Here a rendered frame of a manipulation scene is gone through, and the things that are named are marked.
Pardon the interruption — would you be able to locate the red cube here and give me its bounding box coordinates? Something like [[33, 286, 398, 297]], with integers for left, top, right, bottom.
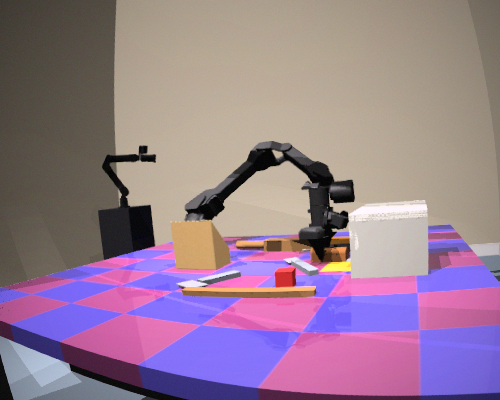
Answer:
[[274, 267, 296, 288]]

